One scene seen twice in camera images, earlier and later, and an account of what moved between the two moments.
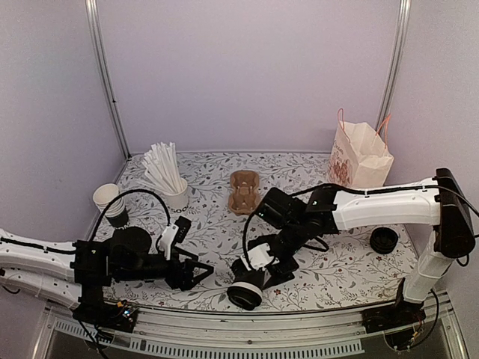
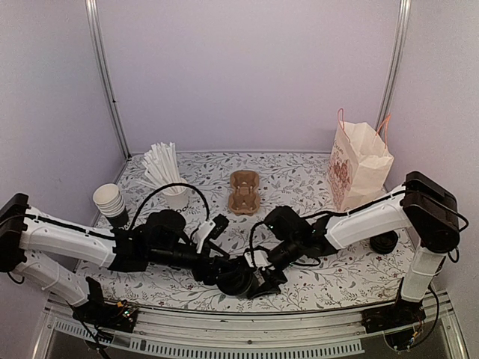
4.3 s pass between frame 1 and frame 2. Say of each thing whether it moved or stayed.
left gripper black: moved
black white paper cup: stayed
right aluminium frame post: stayed
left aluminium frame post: stayed
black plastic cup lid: moved
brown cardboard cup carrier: stayed
